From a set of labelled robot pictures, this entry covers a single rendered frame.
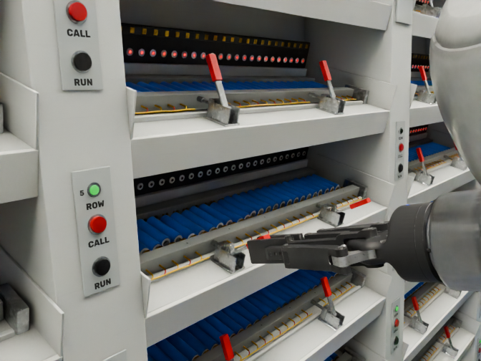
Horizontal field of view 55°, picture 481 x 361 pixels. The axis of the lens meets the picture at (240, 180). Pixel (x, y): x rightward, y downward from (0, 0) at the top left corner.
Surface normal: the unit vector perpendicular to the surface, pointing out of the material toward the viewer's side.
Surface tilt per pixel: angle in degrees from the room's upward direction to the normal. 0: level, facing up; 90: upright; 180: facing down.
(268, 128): 106
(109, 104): 90
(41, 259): 90
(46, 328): 90
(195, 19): 90
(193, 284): 16
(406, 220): 47
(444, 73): 110
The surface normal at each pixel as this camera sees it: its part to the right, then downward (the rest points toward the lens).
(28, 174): 0.72, 0.36
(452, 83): -0.90, 0.41
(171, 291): 0.17, -0.92
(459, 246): -0.69, 0.03
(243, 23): 0.74, 0.10
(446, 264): -0.62, 0.33
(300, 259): -0.79, 0.18
